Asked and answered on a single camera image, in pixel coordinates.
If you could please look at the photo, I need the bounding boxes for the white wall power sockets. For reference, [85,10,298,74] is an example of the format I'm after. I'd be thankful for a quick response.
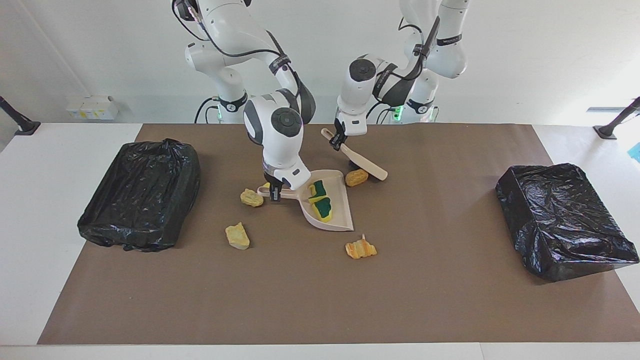
[66,95,120,121]

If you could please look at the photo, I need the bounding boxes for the green yellow trapezoid sponge piece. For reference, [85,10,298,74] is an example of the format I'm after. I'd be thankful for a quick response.
[309,196,334,222]

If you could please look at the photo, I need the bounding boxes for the orange striped bread piece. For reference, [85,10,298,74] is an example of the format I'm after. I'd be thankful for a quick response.
[345,233,378,260]

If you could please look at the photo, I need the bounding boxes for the black bag lined bin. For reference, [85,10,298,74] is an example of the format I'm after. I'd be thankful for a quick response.
[77,138,202,253]
[495,163,640,284]

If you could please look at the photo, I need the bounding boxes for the rounded pale foam chunk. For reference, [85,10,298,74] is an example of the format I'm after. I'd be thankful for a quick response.
[240,188,265,208]

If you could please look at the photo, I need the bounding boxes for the brown paper table mat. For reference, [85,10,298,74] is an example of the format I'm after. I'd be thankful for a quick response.
[37,123,640,346]

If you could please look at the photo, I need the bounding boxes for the beige plastic hand brush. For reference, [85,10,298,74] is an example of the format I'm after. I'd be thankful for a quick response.
[321,128,389,182]

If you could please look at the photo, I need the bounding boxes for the brown bread roll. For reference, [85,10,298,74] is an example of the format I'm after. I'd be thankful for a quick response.
[345,168,370,188]

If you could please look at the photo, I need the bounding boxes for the angular pale foam chunk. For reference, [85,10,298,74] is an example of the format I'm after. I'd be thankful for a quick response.
[224,222,251,251]

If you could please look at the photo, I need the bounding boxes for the beige plastic dustpan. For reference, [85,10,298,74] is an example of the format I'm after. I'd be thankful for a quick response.
[257,169,355,233]

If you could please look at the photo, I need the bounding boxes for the black camera stand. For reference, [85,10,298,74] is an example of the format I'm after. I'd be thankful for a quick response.
[593,96,640,140]
[0,95,42,137]

